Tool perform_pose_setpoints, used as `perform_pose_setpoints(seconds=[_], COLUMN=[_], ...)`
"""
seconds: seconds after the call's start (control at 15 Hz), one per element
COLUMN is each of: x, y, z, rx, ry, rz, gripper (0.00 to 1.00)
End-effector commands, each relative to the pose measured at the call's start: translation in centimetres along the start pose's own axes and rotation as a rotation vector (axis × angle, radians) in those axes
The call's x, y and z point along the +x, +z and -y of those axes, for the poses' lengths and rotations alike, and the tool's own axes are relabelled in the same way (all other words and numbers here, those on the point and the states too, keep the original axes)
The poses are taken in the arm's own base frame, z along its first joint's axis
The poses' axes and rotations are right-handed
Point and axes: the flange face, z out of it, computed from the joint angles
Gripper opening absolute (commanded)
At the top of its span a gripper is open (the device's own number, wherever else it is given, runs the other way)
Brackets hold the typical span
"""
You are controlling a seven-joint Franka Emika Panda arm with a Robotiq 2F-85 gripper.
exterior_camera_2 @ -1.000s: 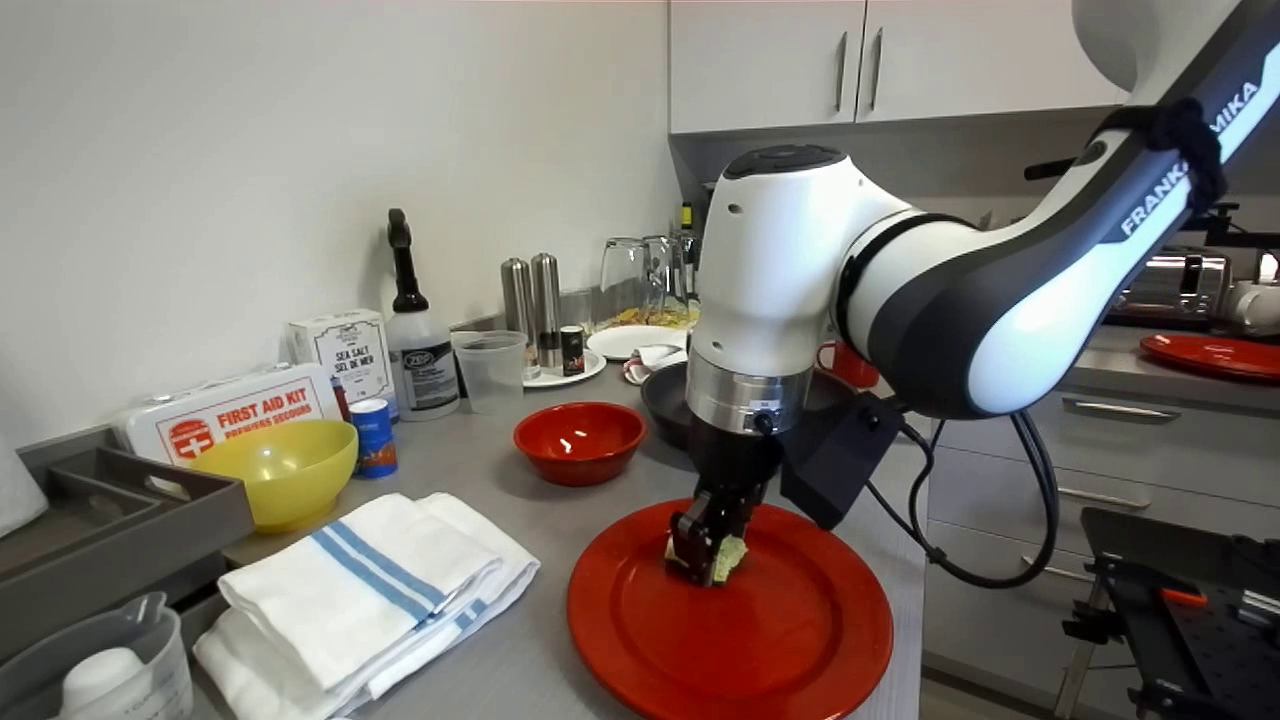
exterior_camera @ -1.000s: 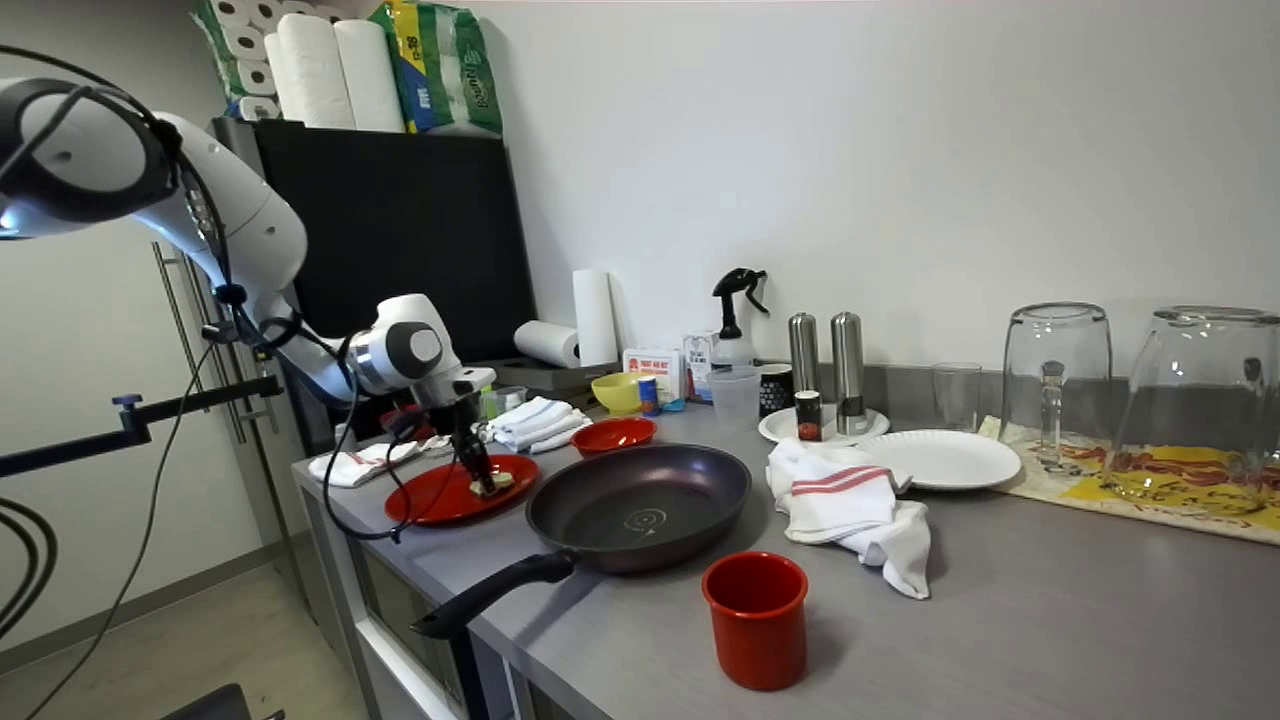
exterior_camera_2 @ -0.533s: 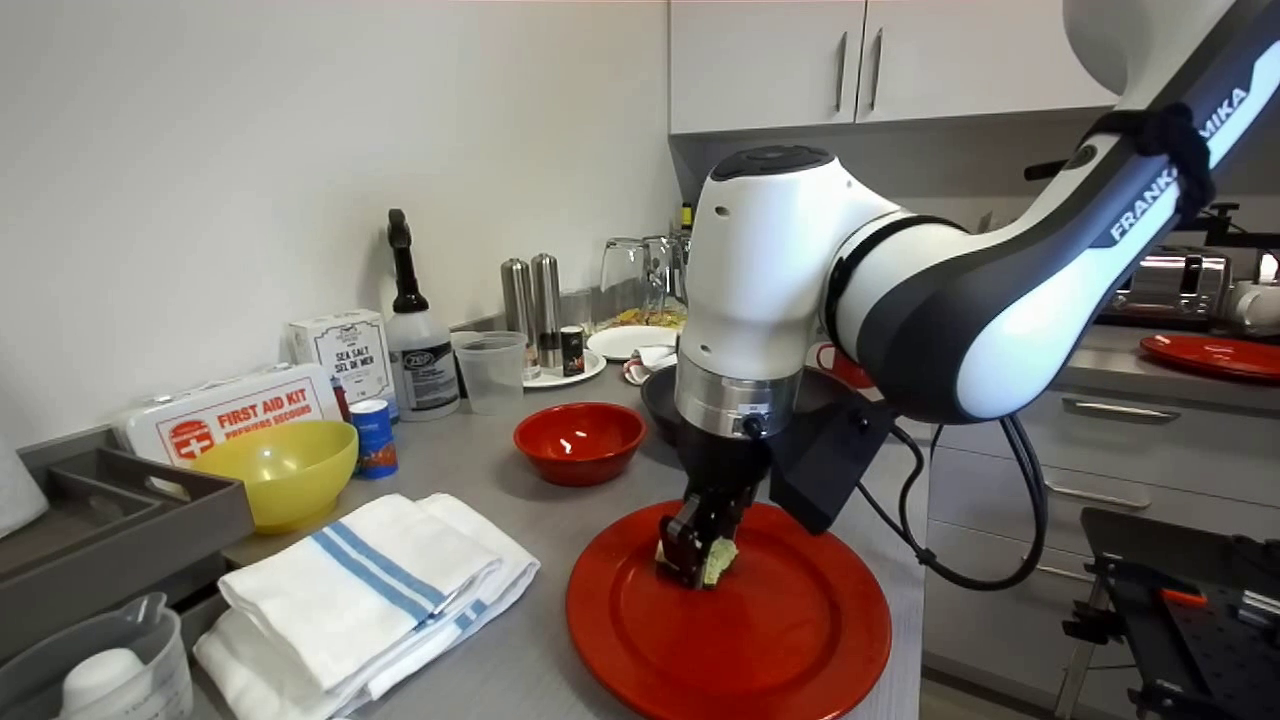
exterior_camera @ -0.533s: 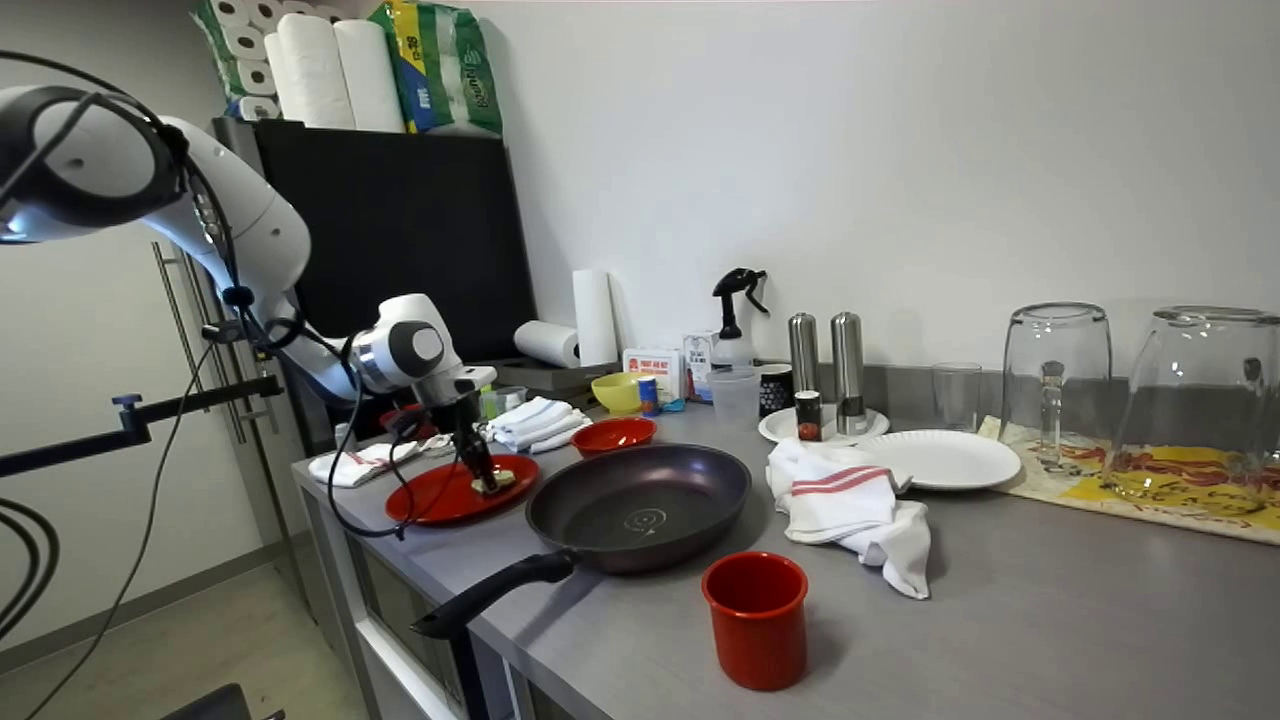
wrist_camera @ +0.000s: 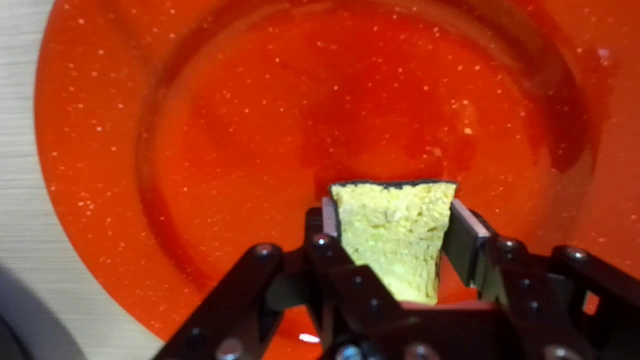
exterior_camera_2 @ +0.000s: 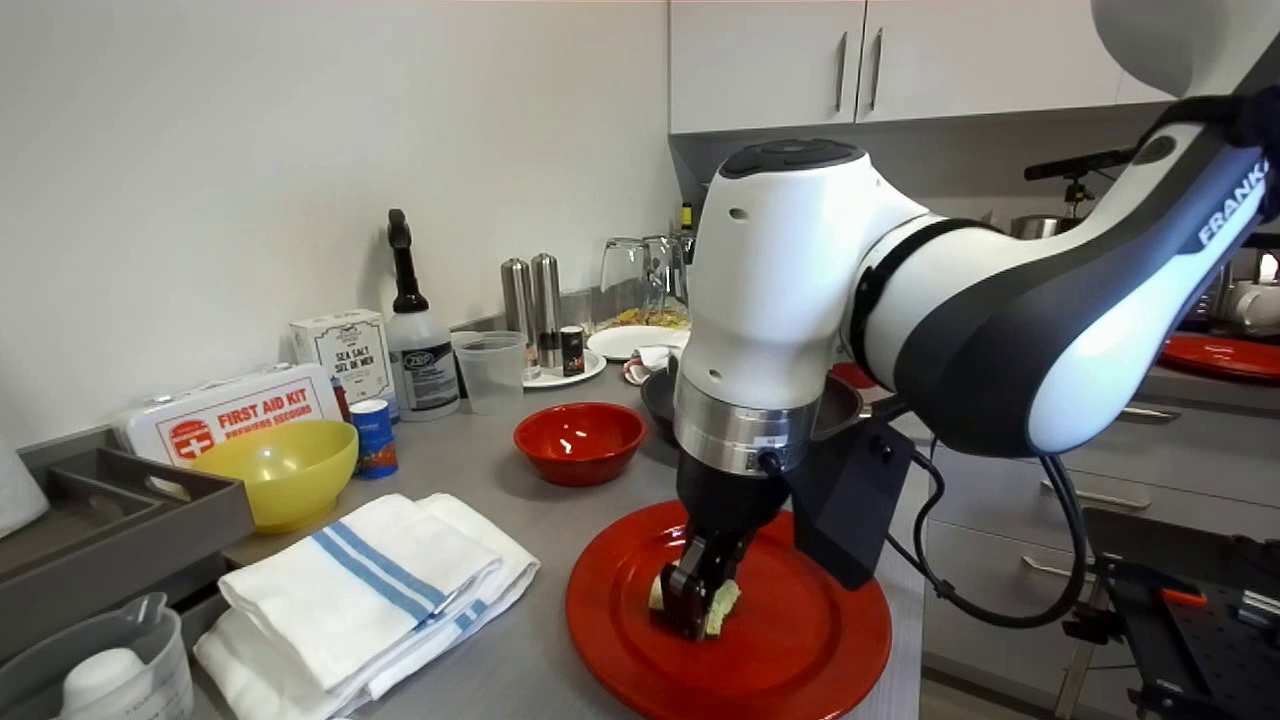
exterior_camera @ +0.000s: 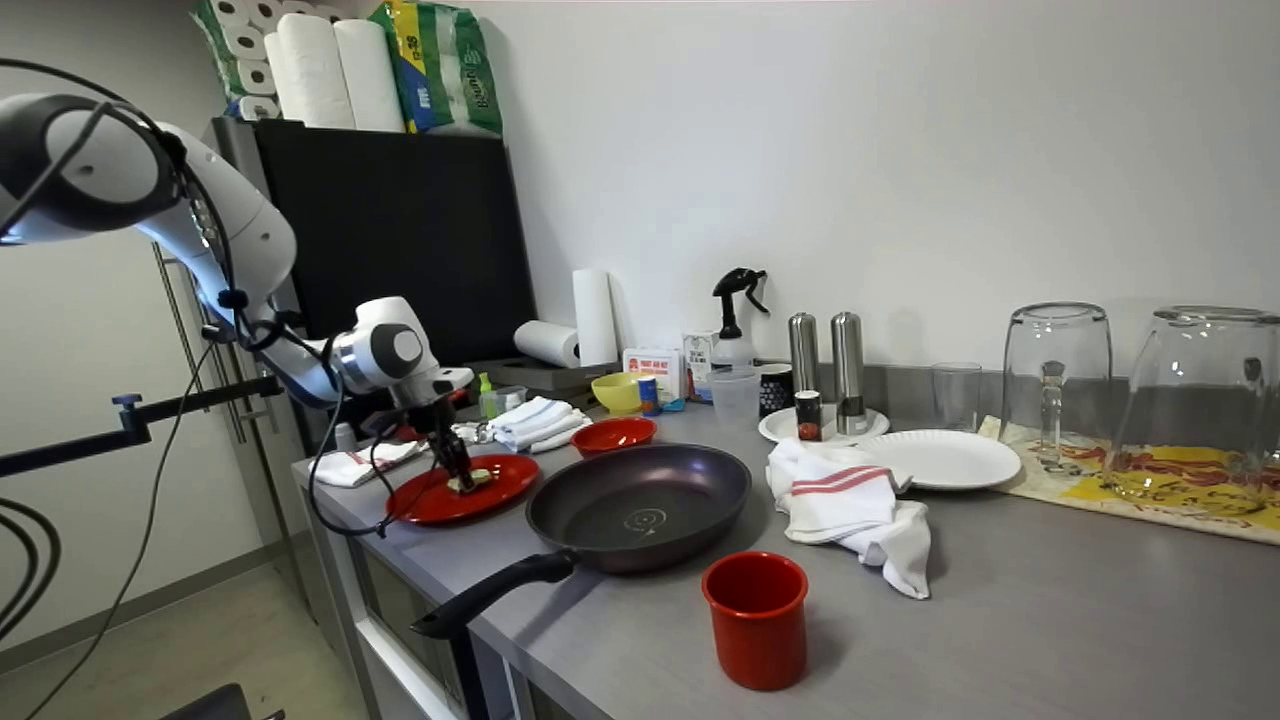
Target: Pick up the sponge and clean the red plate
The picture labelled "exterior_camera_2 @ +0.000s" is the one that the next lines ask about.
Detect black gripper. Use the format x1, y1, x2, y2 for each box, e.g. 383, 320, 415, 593
653, 448, 793, 640

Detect large red plate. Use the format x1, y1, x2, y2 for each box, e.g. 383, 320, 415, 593
566, 496, 898, 720

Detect small white plate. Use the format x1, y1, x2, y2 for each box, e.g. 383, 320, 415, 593
516, 349, 613, 390

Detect large white plate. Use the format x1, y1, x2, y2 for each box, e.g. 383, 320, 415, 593
586, 320, 695, 367

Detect red plate beside toaster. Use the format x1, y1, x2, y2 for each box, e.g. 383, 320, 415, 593
1157, 330, 1280, 388

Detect red bowl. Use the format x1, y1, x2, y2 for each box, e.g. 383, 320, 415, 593
514, 399, 653, 487

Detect white towel red stripes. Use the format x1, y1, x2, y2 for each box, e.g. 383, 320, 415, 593
616, 335, 691, 390

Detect red cup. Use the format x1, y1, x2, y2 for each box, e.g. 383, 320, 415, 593
829, 359, 891, 402

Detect clear plastic container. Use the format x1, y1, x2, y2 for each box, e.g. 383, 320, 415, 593
452, 328, 531, 399

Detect steel shaker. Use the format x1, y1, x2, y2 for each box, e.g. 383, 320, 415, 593
529, 248, 566, 377
498, 257, 537, 335

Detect upturned glass pitcher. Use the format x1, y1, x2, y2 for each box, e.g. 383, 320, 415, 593
642, 228, 695, 313

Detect clear wine glass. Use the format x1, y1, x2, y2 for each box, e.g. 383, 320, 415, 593
594, 232, 656, 325

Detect white towel blue stripes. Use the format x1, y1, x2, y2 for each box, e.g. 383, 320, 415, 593
191, 487, 546, 720

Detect small blue can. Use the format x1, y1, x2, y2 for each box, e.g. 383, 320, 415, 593
348, 397, 404, 482

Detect spray bottle black nozzle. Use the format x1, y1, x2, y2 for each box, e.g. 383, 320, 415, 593
383, 202, 474, 425

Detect small white box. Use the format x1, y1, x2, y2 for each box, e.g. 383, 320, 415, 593
286, 308, 401, 413

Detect yellow-green bowl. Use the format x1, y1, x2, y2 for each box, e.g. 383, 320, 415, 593
186, 414, 363, 534

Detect black equipment stand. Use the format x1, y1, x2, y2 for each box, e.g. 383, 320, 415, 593
1060, 505, 1280, 720

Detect white first aid kit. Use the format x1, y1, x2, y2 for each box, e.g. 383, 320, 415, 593
114, 359, 348, 471

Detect grey tray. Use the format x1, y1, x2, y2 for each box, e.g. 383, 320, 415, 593
0, 425, 257, 655

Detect clear measuring jug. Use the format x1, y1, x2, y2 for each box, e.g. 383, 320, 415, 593
0, 593, 196, 720

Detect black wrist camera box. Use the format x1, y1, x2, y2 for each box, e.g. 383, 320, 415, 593
793, 419, 921, 593

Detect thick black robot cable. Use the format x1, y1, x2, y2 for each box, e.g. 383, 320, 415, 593
883, 436, 1091, 631

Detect grey drawer unit with handles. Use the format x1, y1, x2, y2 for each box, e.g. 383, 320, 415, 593
917, 371, 1280, 697

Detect white wall cabinet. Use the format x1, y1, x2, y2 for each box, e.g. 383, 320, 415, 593
664, 0, 1175, 137

